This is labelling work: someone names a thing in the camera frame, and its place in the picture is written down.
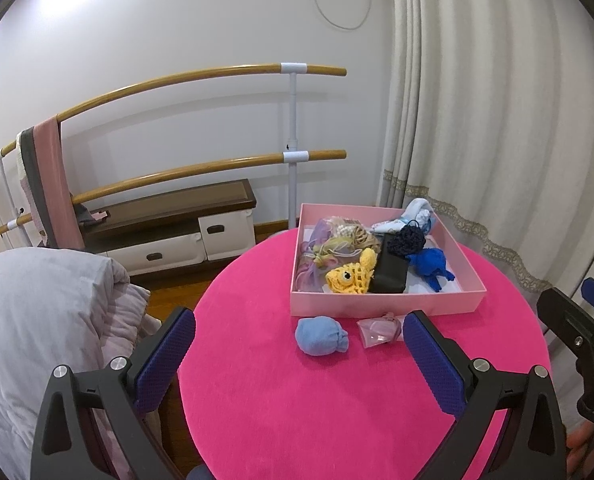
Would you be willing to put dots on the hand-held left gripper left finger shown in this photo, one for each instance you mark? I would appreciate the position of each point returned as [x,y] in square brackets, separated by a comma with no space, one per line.
[164,355]

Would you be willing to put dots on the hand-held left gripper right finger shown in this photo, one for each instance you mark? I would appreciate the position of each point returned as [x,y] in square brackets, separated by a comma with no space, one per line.
[434,360]

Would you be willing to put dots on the clear bag with purple tie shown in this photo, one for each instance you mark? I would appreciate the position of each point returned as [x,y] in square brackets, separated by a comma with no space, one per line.
[377,332]

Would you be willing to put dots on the pink cardboard box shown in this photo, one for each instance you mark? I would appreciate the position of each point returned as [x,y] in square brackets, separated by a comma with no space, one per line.
[377,305]

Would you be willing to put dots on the dark blue sock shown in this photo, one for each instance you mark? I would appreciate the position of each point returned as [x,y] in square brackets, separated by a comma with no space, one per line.
[429,262]

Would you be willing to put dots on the light blue sock ball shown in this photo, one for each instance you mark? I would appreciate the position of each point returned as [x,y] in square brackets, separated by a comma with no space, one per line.
[319,335]

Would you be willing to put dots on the yellow crochet fish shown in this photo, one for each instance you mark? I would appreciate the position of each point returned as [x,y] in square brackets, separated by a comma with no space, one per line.
[347,277]

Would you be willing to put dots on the navy fuzzy scrunchie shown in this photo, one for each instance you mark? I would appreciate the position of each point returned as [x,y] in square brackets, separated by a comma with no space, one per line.
[409,240]

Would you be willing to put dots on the beige scrunchie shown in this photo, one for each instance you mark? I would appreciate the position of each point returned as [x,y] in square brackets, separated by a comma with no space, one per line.
[362,235]

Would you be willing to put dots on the cartoon printed blue cloth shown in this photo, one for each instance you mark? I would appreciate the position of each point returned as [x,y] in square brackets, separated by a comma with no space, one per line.
[417,210]

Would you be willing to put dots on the person's right hand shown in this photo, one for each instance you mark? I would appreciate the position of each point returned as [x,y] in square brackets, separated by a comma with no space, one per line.
[577,447]

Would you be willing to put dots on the small black box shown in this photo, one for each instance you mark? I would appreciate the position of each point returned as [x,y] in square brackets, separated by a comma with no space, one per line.
[389,272]

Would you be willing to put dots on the grey quilt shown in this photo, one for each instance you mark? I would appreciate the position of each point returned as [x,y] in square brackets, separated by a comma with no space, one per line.
[37,320]

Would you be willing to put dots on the low bench cabinet with drawers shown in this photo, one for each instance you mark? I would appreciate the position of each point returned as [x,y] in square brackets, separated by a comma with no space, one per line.
[177,205]

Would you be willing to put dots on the purple yellow organza bundle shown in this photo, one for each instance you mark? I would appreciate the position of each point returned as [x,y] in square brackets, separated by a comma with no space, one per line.
[317,260]

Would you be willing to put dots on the grey and pink cloth item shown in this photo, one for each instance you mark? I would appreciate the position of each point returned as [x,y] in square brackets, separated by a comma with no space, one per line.
[97,216]

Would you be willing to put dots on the pink and grey towel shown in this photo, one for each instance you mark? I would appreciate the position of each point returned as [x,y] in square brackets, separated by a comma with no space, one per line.
[47,185]

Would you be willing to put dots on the cream curtain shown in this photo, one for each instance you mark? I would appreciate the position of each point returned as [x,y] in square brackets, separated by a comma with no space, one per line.
[477,110]

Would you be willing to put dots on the short wooden barre rail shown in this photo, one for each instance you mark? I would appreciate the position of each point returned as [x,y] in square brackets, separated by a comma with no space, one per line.
[177,172]

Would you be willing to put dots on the white barre end post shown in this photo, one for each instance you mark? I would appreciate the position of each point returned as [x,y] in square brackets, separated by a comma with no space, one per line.
[7,195]

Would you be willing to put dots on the long wooden barre rail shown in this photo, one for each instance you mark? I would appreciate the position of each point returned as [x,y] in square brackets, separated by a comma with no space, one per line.
[177,80]

